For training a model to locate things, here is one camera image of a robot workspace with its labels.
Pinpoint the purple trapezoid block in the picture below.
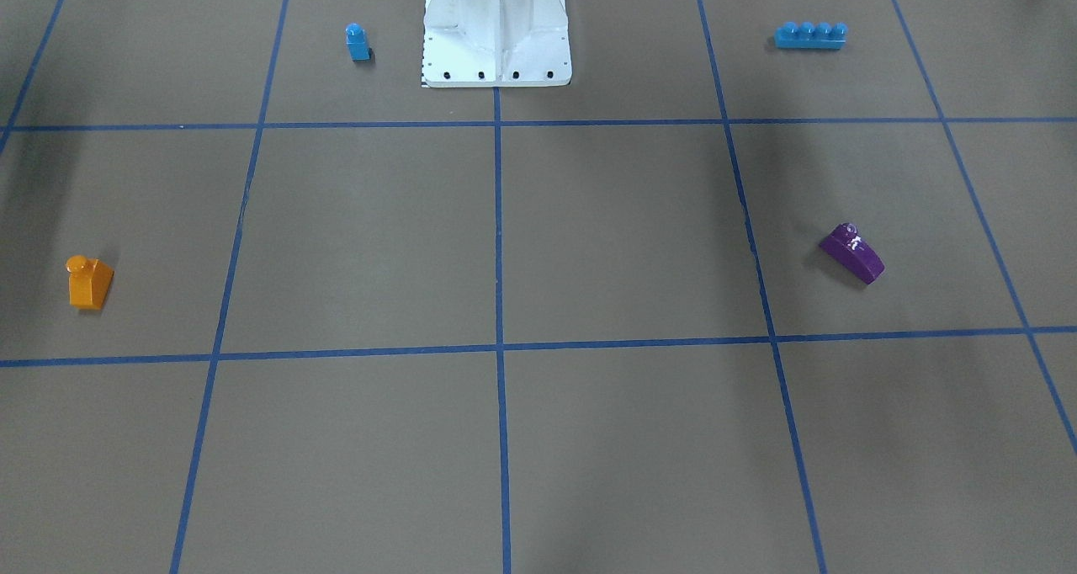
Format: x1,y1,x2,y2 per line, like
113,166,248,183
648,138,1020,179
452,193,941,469
819,224,886,284

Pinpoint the orange trapezoid block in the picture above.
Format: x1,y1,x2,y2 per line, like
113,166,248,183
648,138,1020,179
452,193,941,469
66,255,114,311

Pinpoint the small blue block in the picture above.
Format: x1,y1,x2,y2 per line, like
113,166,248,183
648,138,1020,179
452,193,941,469
345,23,372,61

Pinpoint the long blue four-stud brick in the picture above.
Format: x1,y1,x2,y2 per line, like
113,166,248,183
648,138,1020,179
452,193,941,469
773,22,849,50

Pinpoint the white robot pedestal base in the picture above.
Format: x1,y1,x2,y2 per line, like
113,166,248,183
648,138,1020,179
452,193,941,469
421,0,573,88

